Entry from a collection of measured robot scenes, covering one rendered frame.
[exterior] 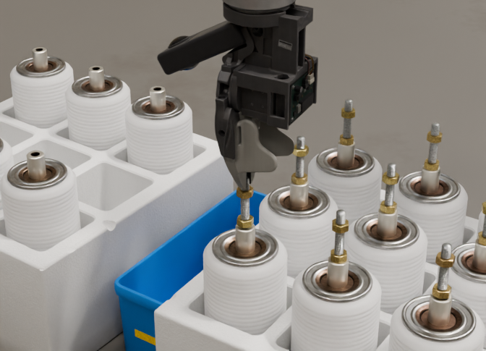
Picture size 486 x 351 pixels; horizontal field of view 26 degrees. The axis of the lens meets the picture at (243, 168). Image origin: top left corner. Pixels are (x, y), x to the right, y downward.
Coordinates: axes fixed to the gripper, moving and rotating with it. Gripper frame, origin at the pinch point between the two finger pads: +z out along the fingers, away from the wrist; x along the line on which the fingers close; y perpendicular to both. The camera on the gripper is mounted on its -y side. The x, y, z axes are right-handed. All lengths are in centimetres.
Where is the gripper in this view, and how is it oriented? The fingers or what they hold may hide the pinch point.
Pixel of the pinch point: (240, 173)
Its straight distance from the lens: 114.4
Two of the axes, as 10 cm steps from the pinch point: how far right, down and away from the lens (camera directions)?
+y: 8.9, 2.3, -4.0
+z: 0.0, 8.7, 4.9
